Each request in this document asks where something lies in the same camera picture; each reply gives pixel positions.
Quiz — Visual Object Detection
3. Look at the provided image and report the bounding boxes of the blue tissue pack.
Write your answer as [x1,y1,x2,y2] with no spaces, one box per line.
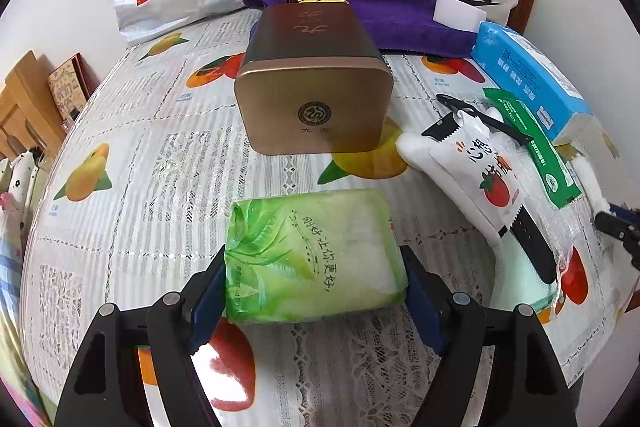
[470,21,608,145]

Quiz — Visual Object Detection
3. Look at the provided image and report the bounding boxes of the white glove with green cuff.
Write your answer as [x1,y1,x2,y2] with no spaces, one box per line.
[396,104,558,315]

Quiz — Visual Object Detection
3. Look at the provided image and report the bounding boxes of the purple towel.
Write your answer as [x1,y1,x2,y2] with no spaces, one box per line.
[242,0,483,58]

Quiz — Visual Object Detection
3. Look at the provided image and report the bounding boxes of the bronze tin box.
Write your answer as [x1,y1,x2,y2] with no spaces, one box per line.
[235,2,393,155]

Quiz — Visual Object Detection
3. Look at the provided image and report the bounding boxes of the patterned cardboard box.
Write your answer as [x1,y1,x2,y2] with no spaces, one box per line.
[47,53,103,122]

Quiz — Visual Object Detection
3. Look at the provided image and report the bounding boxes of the green tissue pack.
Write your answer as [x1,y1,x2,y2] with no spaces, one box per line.
[225,188,410,325]

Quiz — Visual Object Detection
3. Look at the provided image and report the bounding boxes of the green wipes packet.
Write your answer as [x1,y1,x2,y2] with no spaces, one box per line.
[482,88,583,210]

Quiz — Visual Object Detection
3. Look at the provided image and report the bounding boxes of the fruit print tablecloth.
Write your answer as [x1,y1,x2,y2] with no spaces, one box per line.
[20,7,640,427]

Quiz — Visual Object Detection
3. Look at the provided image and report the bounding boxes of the white plush toy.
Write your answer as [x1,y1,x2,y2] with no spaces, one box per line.
[0,147,48,202]

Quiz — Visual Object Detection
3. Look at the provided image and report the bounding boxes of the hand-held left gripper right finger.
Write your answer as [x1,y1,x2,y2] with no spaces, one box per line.
[400,245,576,427]

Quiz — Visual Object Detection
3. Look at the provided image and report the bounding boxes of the wooden furniture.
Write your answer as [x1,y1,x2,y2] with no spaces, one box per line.
[0,51,66,160]

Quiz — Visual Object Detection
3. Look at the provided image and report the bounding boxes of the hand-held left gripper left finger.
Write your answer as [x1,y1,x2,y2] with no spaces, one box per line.
[54,244,229,427]

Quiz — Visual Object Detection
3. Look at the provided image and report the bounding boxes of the black slender object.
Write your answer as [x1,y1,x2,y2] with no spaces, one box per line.
[435,94,533,148]

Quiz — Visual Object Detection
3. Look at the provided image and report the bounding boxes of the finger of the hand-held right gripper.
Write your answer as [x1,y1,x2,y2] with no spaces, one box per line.
[607,203,640,230]
[595,211,640,268]

